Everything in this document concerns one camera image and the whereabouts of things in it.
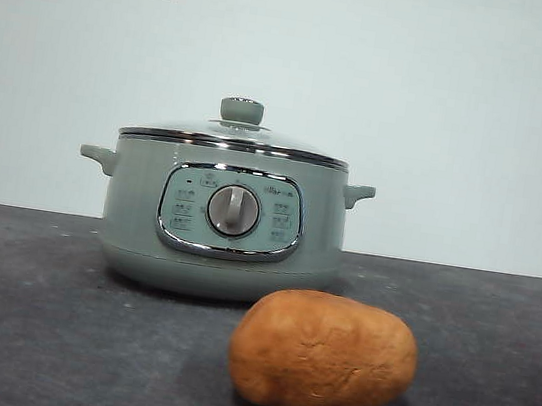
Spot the green electric cooking pot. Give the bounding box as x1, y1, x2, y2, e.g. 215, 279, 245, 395
62, 127, 381, 320

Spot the glass lid with green knob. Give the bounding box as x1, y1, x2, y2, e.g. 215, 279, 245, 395
118, 81, 356, 170

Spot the brown potato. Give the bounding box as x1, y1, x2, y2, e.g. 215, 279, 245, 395
220, 280, 426, 406

